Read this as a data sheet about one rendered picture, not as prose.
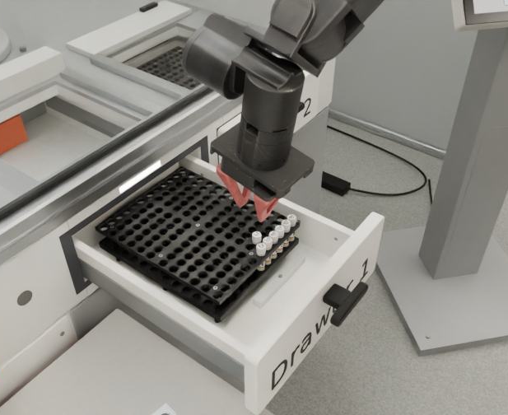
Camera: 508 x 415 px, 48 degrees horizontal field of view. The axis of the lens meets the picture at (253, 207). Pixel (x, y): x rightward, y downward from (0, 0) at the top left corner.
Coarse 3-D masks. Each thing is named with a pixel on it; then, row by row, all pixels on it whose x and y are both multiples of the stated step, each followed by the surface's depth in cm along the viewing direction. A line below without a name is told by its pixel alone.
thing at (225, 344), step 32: (192, 160) 92; (96, 224) 84; (320, 224) 81; (96, 256) 75; (288, 256) 83; (320, 256) 83; (128, 288) 73; (160, 288) 79; (256, 288) 79; (288, 288) 79; (160, 320) 72; (192, 320) 67; (224, 320) 75; (256, 320) 75; (224, 352) 66
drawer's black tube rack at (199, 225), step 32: (160, 192) 85; (192, 192) 85; (224, 192) 85; (128, 224) 79; (160, 224) 79; (192, 224) 79; (224, 224) 80; (256, 224) 80; (128, 256) 79; (160, 256) 74; (192, 256) 75; (224, 256) 79; (256, 256) 75; (192, 288) 71; (224, 288) 75
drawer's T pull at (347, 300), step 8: (336, 288) 69; (344, 288) 69; (360, 288) 69; (328, 296) 68; (336, 296) 68; (344, 296) 68; (352, 296) 68; (360, 296) 68; (328, 304) 68; (336, 304) 67; (344, 304) 67; (352, 304) 67; (336, 312) 66; (344, 312) 66; (336, 320) 65
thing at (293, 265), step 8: (296, 256) 82; (304, 256) 82; (288, 264) 81; (296, 264) 81; (280, 272) 80; (288, 272) 80; (272, 280) 78; (280, 280) 78; (264, 288) 77; (272, 288) 77; (256, 296) 76; (264, 296) 76; (272, 296) 77; (256, 304) 76; (264, 304) 76
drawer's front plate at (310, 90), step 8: (304, 72) 107; (312, 80) 109; (304, 88) 107; (312, 88) 110; (304, 96) 109; (312, 96) 111; (312, 104) 113; (304, 112) 111; (312, 112) 114; (232, 120) 94; (296, 120) 110; (304, 120) 113; (224, 128) 92; (296, 128) 111
